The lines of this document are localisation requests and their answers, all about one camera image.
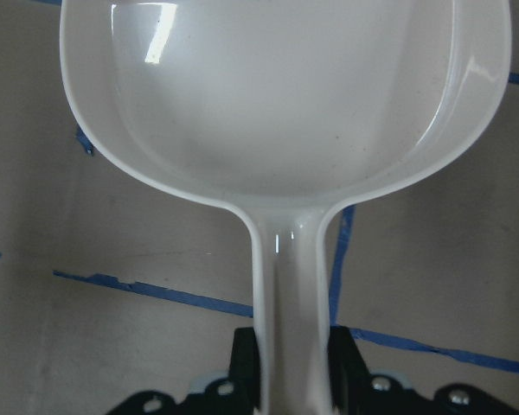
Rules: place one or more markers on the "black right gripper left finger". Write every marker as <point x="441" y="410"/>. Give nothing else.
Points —
<point x="236" y="392"/>

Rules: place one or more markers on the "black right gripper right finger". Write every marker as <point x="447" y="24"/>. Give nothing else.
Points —
<point x="356" y="390"/>

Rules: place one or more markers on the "beige plastic dustpan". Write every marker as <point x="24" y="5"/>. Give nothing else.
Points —
<point x="284" y="113"/>

